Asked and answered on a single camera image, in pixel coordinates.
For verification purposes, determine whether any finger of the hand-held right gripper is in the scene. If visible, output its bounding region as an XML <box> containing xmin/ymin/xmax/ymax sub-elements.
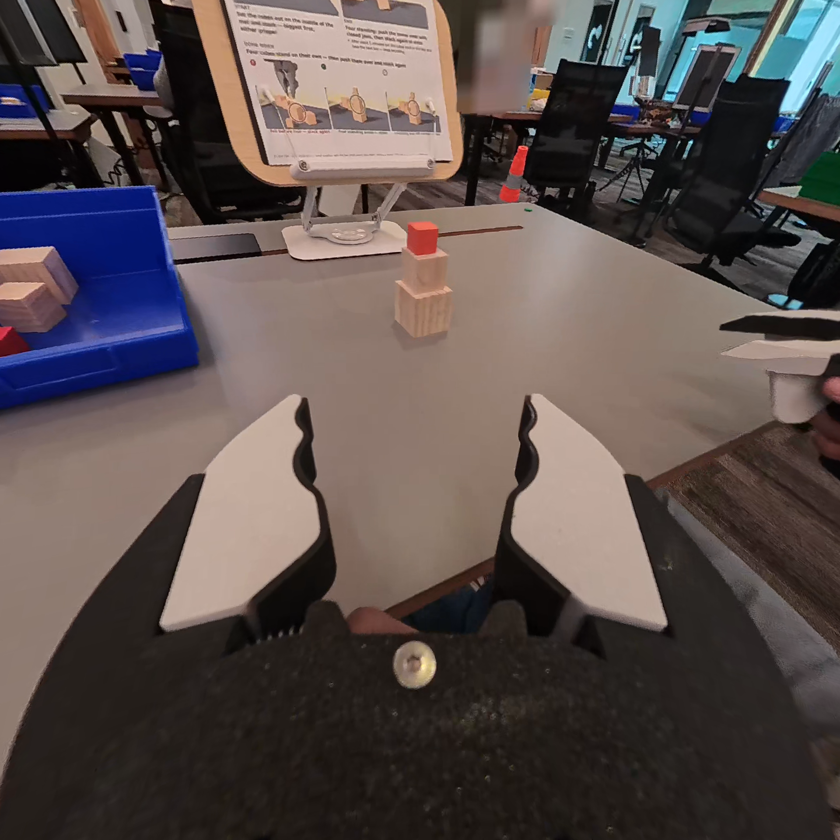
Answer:
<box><xmin>720</xmin><ymin>311</ymin><xmax>840</xmax><ymax>340</ymax></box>
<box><xmin>720</xmin><ymin>336</ymin><xmax>840</xmax><ymax>363</ymax></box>

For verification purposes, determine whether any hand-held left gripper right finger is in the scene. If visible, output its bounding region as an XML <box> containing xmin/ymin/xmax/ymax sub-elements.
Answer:
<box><xmin>494</xmin><ymin>394</ymin><xmax>670</xmax><ymax>636</ymax></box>

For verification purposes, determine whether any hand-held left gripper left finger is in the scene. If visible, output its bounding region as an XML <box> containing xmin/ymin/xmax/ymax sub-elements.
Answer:
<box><xmin>158</xmin><ymin>394</ymin><xmax>337</xmax><ymax>636</ymax></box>

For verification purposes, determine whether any blue plastic bin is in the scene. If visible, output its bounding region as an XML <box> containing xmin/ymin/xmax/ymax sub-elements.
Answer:
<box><xmin>0</xmin><ymin>187</ymin><xmax>200</xmax><ymax>410</ymax></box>

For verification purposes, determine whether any large wooden cube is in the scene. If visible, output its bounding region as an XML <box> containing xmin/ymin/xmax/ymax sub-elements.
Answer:
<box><xmin>394</xmin><ymin>280</ymin><xmax>454</xmax><ymax>340</ymax></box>
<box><xmin>0</xmin><ymin>246</ymin><xmax>80</xmax><ymax>305</ymax></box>

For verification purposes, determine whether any medium wooden cube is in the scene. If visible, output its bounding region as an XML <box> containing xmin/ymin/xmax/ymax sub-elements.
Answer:
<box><xmin>401</xmin><ymin>247</ymin><xmax>451</xmax><ymax>294</ymax></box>
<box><xmin>0</xmin><ymin>281</ymin><xmax>64</xmax><ymax>333</ymax></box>

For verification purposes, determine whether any person's right hand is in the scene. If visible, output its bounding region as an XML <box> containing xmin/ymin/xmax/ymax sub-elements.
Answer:
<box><xmin>812</xmin><ymin>374</ymin><xmax>840</xmax><ymax>463</ymax></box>

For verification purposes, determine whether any black office chair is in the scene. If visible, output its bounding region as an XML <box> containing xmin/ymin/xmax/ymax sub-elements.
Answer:
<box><xmin>657</xmin><ymin>77</ymin><xmax>795</xmax><ymax>270</ymax></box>
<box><xmin>151</xmin><ymin>0</ymin><xmax>305</xmax><ymax>224</ymax></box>
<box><xmin>523</xmin><ymin>59</ymin><xmax>628</xmax><ymax>217</ymax></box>

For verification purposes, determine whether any orange striped traffic cone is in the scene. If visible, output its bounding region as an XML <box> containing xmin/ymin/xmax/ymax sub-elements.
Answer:
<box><xmin>499</xmin><ymin>145</ymin><xmax>530</xmax><ymax>204</ymax></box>

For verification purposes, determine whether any wooden display board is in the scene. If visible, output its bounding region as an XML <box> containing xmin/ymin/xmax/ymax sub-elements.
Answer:
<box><xmin>193</xmin><ymin>0</ymin><xmax>463</xmax><ymax>186</ymax></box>

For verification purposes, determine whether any brown wooden desk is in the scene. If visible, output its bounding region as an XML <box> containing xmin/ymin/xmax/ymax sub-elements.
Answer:
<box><xmin>59</xmin><ymin>86</ymin><xmax>172</xmax><ymax>112</ymax></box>

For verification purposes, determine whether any small blue bin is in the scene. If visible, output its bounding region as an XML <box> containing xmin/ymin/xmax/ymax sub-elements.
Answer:
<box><xmin>125</xmin><ymin>50</ymin><xmax>165</xmax><ymax>90</ymax></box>

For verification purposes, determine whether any white instruction sheet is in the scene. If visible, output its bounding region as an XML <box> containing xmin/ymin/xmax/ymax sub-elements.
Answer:
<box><xmin>224</xmin><ymin>0</ymin><xmax>454</xmax><ymax>166</ymax></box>

